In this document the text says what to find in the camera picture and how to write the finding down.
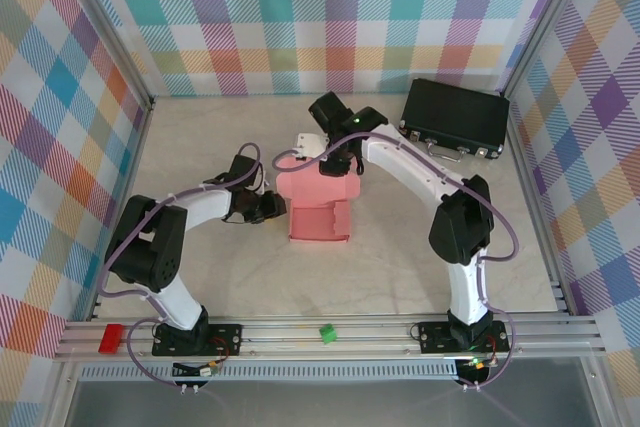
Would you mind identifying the pink paper box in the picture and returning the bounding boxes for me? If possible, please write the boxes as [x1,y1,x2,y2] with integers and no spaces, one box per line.
[274,150,362,247]

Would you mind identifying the black carrying case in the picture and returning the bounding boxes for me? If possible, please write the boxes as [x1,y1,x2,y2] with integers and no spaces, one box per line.
[398,78,511,164]

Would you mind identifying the red rectangular block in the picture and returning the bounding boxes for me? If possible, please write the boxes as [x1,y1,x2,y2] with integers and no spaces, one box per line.
[97,324,124,354]

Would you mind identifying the grey metal panel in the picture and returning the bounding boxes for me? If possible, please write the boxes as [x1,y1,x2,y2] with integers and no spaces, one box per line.
[49,359,616,427]

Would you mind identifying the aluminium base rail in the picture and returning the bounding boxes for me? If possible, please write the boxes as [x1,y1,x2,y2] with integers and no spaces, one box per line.
[53,319,606,363]

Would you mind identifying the aluminium side rail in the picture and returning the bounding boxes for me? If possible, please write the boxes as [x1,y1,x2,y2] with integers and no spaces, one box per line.
[499,91,576,318]
[84,96,156,323]

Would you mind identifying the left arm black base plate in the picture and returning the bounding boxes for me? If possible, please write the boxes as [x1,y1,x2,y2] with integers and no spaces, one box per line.
[151,320,244,357]

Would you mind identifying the left base red black wires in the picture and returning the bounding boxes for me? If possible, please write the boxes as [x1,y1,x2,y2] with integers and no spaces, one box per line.
[212,336,236,363]

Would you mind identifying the base red black wires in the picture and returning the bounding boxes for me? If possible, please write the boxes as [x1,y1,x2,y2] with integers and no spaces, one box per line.
[482,334,501,366]
[212,336,236,363]

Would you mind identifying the grey slotted cable duct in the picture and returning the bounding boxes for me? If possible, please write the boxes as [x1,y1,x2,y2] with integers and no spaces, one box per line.
[79,365,459,381]

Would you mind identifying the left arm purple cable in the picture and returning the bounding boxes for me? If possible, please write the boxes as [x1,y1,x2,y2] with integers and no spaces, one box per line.
[98,142,266,391]

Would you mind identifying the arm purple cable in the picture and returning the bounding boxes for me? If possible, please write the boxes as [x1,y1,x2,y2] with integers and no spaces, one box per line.
[98,142,266,391]
[272,132,520,391]

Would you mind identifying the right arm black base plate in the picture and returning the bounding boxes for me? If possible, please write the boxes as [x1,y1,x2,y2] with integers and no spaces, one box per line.
[417,320,512,354]

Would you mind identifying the aluminium corner post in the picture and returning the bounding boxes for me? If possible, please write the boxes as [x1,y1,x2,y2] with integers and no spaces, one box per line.
[499,0,601,98]
[62,0,156,113]

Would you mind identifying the right base red black wires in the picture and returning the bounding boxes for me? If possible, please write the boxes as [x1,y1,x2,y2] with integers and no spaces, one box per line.
[482,334,501,366]

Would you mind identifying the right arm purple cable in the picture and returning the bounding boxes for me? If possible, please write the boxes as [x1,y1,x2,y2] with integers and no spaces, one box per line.
[272,132,520,391]

